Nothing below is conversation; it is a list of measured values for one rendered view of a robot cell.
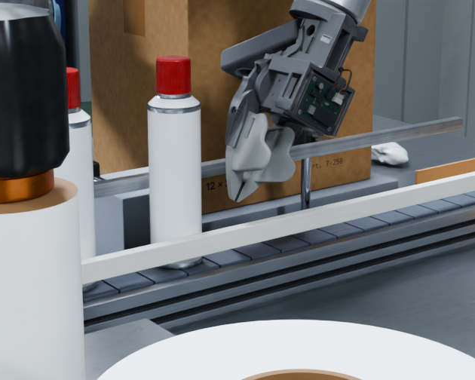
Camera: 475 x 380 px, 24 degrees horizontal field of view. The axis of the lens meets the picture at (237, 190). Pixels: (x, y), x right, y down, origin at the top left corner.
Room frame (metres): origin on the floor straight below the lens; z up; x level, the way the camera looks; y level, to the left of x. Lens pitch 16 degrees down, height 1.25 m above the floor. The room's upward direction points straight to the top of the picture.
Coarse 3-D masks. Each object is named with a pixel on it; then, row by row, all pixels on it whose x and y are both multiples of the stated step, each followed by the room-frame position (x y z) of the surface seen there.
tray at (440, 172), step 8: (464, 160) 1.48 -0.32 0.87; (472, 160) 1.48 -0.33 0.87; (432, 168) 1.44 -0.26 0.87; (440, 168) 1.45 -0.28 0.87; (448, 168) 1.46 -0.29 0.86; (456, 168) 1.46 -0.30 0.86; (464, 168) 1.47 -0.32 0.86; (472, 168) 1.48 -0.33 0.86; (416, 176) 1.42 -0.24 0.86; (424, 176) 1.43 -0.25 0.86; (432, 176) 1.44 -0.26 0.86; (440, 176) 1.45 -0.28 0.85; (448, 176) 1.46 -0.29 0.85; (416, 184) 1.42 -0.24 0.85
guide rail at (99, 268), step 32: (384, 192) 1.16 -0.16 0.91; (416, 192) 1.18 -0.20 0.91; (448, 192) 1.21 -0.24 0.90; (256, 224) 1.05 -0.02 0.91; (288, 224) 1.07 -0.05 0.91; (320, 224) 1.10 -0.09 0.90; (96, 256) 0.95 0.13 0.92; (128, 256) 0.96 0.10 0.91; (160, 256) 0.98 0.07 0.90; (192, 256) 1.00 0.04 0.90
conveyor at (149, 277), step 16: (400, 208) 1.22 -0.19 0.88; (416, 208) 1.22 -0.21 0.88; (432, 208) 1.22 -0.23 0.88; (448, 208) 1.22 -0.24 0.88; (336, 224) 1.16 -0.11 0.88; (352, 224) 1.16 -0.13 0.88; (368, 224) 1.16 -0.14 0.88; (384, 224) 1.16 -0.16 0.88; (272, 240) 1.10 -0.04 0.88; (288, 240) 1.10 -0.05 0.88; (304, 240) 1.10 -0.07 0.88; (320, 240) 1.10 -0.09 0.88; (208, 256) 1.05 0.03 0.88; (224, 256) 1.05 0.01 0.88; (240, 256) 1.05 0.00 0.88; (256, 256) 1.05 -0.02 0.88; (144, 272) 1.00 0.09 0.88; (160, 272) 1.00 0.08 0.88; (176, 272) 1.00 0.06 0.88; (192, 272) 1.00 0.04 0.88; (96, 288) 0.96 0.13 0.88; (112, 288) 0.96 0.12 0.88; (128, 288) 0.96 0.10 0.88
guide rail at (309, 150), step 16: (400, 128) 1.27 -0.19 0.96; (416, 128) 1.28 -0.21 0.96; (432, 128) 1.30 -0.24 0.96; (448, 128) 1.32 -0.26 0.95; (304, 144) 1.19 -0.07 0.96; (320, 144) 1.20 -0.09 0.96; (336, 144) 1.21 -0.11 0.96; (352, 144) 1.22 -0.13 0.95; (368, 144) 1.24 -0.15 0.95; (224, 160) 1.12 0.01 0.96; (128, 176) 1.06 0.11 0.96; (144, 176) 1.06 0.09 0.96; (208, 176) 1.11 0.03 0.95; (96, 192) 1.03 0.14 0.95; (112, 192) 1.04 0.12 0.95
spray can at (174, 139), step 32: (160, 64) 1.03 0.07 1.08; (160, 96) 1.03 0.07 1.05; (192, 96) 1.04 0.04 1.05; (160, 128) 1.01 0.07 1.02; (192, 128) 1.02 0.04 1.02; (160, 160) 1.01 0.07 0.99; (192, 160) 1.02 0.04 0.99; (160, 192) 1.02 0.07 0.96; (192, 192) 1.02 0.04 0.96; (160, 224) 1.02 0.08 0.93; (192, 224) 1.02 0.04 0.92
